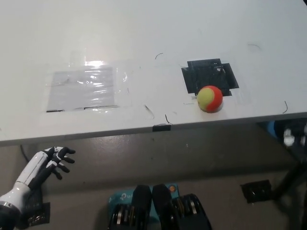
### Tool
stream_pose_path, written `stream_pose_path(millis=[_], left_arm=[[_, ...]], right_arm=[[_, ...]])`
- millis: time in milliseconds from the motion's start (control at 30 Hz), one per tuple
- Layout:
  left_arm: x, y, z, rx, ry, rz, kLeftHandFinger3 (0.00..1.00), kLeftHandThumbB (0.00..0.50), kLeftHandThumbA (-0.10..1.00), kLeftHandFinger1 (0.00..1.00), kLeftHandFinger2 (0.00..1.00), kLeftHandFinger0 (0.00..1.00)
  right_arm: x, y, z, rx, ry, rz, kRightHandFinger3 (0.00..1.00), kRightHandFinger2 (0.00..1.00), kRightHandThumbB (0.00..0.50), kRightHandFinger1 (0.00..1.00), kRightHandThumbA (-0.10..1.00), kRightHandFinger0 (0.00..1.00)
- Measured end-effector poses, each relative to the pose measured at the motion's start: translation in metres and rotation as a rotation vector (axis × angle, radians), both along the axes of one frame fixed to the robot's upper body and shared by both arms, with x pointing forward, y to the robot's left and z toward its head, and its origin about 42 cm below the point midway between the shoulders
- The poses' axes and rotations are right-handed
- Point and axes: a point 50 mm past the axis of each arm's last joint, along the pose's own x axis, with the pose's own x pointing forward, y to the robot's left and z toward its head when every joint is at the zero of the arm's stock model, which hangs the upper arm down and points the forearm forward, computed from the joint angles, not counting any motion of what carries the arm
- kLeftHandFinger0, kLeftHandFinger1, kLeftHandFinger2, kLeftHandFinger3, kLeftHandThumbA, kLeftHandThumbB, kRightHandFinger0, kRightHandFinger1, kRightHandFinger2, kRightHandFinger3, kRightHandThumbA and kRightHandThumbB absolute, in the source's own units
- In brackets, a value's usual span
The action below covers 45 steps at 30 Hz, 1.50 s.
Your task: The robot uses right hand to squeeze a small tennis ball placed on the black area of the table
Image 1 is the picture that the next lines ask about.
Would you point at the white and black left hand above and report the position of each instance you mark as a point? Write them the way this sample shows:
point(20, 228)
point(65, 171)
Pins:
point(36, 165)

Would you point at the black and white right hand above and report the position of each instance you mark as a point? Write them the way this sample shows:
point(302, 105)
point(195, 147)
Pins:
point(287, 136)

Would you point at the yellow and orange tennis ball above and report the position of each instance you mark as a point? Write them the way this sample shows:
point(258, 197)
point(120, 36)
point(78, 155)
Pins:
point(208, 98)

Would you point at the blue object under table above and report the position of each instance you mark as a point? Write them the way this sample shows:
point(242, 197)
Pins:
point(271, 128)

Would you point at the black metal table leg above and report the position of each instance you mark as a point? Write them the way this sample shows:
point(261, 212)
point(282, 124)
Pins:
point(290, 179)

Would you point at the clear plastic sheet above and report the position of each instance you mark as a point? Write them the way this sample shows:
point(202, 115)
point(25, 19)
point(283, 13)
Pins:
point(79, 88)

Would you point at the teal cardboard box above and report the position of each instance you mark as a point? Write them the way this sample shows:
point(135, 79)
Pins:
point(120, 197)

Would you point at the small black tape strip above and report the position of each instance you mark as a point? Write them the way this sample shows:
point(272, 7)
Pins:
point(161, 128)

